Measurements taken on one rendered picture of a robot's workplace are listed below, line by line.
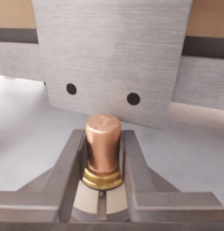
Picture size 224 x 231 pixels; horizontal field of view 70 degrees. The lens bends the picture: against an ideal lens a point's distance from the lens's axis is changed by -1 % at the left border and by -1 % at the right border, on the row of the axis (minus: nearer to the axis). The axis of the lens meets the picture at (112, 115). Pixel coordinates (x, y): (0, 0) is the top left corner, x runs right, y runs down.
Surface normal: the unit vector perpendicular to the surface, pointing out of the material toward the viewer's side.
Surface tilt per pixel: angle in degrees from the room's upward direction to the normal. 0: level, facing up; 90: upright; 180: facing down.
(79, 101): 90
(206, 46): 90
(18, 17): 90
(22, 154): 180
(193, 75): 90
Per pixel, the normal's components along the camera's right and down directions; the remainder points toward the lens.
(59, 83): -0.33, 0.46
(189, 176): 0.03, -0.87
